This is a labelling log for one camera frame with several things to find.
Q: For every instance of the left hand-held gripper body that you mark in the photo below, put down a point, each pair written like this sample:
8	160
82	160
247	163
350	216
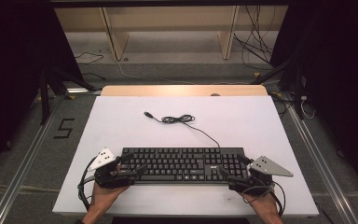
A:
112	180

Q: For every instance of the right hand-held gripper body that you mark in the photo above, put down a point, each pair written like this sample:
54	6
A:
261	169

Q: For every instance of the black keyboard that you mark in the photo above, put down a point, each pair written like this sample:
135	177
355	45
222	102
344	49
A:
180	165

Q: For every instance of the person's left hand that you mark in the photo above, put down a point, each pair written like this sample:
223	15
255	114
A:
105	196

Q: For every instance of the person's right hand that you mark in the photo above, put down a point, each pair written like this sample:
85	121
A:
262	203

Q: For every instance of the white board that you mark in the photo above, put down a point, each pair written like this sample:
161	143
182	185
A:
236	130

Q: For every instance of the light wooden table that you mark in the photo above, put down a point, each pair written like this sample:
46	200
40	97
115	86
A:
167	90

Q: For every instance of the black metal stand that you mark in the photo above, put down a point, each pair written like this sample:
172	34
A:
45	99
297	90

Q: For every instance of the dark curtain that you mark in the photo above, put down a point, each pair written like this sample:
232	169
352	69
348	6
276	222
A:
9	77
345	77

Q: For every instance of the long aluminium rail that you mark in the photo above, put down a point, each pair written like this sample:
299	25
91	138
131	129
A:
21	172
323	168

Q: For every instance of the short silver rail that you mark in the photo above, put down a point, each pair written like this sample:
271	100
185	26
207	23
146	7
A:
80	90

